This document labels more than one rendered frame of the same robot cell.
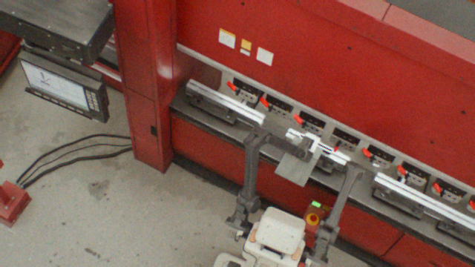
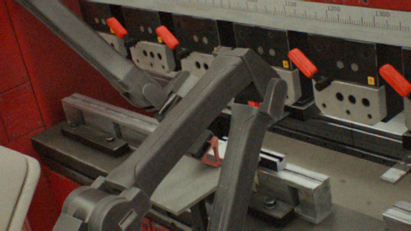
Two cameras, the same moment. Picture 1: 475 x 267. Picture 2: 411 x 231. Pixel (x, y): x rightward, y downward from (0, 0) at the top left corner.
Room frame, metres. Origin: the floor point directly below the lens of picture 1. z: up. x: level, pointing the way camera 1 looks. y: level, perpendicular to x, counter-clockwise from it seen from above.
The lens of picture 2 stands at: (0.47, -1.13, 1.77)
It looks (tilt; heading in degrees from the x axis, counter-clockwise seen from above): 25 degrees down; 32
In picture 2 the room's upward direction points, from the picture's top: 12 degrees counter-clockwise
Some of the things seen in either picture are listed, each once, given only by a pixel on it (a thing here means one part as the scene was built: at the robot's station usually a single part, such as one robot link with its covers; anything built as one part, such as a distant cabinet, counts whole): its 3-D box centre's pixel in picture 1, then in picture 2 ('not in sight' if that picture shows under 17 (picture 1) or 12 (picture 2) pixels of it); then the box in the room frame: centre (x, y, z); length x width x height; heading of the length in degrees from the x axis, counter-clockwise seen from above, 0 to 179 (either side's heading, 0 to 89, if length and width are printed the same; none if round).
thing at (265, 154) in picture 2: (315, 144); (250, 153); (1.72, -0.44, 0.99); 0.20 x 0.03 x 0.03; 71
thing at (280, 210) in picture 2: (309, 159); (240, 198); (1.67, -0.42, 0.89); 0.30 x 0.05 x 0.03; 71
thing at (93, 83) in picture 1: (68, 83); not in sight; (1.62, 0.90, 1.42); 0.45 x 0.12 x 0.36; 75
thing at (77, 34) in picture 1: (64, 55); not in sight; (1.72, 0.93, 1.53); 0.51 x 0.25 x 0.85; 75
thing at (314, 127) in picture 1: (313, 117); (211, 45); (1.74, -0.38, 1.26); 0.15 x 0.09 x 0.17; 71
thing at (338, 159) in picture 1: (316, 150); (259, 177); (1.72, -0.46, 0.92); 0.39 x 0.06 x 0.10; 71
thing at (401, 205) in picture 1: (398, 203); not in sight; (1.48, -0.95, 0.89); 0.30 x 0.05 x 0.03; 71
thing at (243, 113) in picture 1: (225, 104); (115, 124); (1.92, 0.11, 0.92); 0.50 x 0.06 x 0.10; 71
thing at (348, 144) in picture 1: (347, 134); (277, 57); (1.68, -0.57, 1.26); 0.15 x 0.09 x 0.17; 71
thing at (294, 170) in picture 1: (298, 161); (194, 174); (1.60, -0.35, 1.00); 0.26 x 0.18 x 0.01; 161
